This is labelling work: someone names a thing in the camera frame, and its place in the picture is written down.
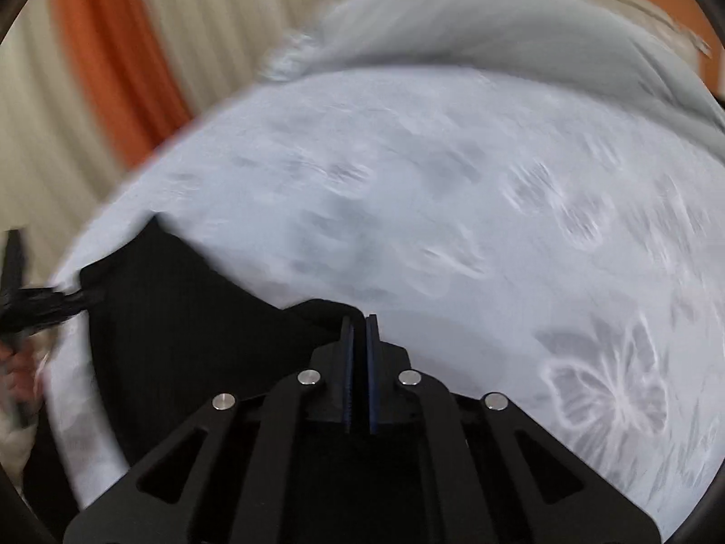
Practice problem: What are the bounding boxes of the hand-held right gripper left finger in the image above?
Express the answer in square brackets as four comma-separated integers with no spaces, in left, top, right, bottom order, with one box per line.
[62,315,356,544]

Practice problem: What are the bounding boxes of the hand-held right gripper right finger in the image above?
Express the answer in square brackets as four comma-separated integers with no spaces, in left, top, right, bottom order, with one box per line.
[365,313,661,544]

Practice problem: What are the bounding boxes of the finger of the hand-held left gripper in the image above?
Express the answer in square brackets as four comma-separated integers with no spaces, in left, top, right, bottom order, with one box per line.
[17,285,106,328]

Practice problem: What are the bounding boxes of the black pants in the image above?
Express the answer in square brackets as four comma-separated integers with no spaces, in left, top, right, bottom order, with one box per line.
[79,218,482,544]

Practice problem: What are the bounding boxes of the person's left hand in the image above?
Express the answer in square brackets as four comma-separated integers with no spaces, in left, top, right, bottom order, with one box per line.
[0,345,49,410]

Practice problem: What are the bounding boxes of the bed with butterfly sheet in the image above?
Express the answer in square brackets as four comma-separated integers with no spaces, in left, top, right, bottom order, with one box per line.
[45,65,725,544]

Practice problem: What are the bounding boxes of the orange curtain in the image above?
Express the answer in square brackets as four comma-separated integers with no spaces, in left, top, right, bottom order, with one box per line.
[50,0,194,155]

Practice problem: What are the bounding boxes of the white curtain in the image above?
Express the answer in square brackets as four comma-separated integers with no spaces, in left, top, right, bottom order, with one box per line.
[0,0,343,276]

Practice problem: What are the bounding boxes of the grey duvet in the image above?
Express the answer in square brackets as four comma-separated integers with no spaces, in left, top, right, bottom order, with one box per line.
[261,0,725,145]

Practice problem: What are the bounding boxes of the beige padded headboard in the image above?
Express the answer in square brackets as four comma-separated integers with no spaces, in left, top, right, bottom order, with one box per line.
[569,0,715,58]

